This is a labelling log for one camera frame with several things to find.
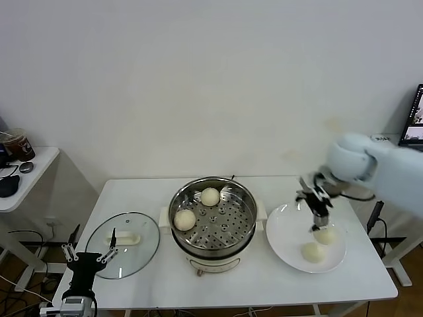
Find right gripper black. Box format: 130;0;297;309
305;188;333;234

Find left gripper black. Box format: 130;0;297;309
61;224;119;293

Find white steamed baozi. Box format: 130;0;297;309
173;209;196;231
200;187;220;207
313;227;336;246
300;242;327;264

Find glass pot lid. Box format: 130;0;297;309
85;212;161;281

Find steel steamer basket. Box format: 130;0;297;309
168;177;258;257

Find white round plate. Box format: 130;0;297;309
266;202;348;274

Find white side desk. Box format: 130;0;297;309
0;146;61;293
369;133;423;287

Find brown iced coffee cup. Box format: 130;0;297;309
3;128;36;162

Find black electronic device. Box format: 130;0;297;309
0;141;17;168

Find black laptop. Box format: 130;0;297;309
398;84;423;148

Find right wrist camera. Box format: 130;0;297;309
295;178;318;202

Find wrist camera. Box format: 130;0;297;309
60;296;94;317
295;178;318;202

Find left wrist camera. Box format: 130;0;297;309
60;296;94;317

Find black cable with adapter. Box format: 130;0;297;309
365;200;389;262

